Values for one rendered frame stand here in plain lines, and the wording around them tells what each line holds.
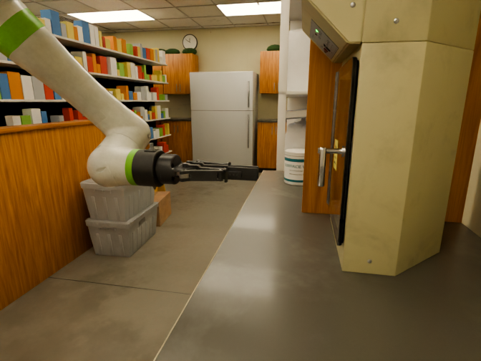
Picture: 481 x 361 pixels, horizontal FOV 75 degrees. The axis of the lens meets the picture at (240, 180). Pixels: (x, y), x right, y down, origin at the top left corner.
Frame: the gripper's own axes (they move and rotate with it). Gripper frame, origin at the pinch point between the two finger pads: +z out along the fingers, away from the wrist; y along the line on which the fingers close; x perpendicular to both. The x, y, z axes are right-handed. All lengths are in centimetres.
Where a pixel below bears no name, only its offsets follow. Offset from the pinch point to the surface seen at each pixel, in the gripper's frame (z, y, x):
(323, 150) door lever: 17.9, -0.6, -6.0
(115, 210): -135, 147, 75
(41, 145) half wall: -172, 123, 19
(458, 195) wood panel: 61, 32, 12
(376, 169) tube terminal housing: 28.1, -5.1, -3.4
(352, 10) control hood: 21.0, -4.5, -32.6
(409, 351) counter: 31.0, -27.5, 19.4
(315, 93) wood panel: 16.4, 32.2, -18.0
